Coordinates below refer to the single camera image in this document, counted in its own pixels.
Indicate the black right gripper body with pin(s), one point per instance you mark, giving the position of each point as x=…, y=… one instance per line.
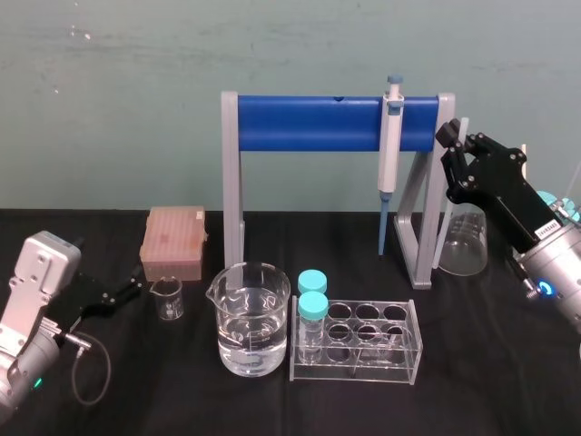
x=508, y=186

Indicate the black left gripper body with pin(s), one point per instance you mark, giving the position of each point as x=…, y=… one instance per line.
x=79, y=300

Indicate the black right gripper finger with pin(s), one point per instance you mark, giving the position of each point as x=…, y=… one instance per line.
x=480, y=146
x=448, y=134

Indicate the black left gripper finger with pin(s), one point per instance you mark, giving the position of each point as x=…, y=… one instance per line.
x=128, y=282
x=122, y=299

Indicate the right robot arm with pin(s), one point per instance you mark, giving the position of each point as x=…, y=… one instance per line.
x=556, y=268

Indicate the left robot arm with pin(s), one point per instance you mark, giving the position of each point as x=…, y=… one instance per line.
x=32, y=290

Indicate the small glass beaker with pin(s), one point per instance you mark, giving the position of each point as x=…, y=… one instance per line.
x=169, y=304

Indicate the white and blue pipette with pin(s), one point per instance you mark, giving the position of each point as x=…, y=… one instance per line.
x=388, y=150

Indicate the pink pipette tip box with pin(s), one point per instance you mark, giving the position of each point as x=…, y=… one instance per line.
x=172, y=236

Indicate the clear glass flask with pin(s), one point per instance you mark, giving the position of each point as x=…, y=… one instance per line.
x=467, y=250

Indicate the black table cloth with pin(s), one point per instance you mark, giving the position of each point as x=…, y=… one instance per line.
x=136, y=399

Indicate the large glass beaker with water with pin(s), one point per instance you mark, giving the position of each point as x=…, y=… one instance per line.
x=249, y=336

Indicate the blue and grey pipette stand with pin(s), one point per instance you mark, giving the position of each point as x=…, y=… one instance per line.
x=313, y=122

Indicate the teal capped sample tube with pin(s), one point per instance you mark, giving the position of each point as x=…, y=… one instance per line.
x=312, y=306
x=312, y=279

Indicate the clear acrylic tube rack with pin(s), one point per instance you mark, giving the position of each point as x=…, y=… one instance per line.
x=363, y=370

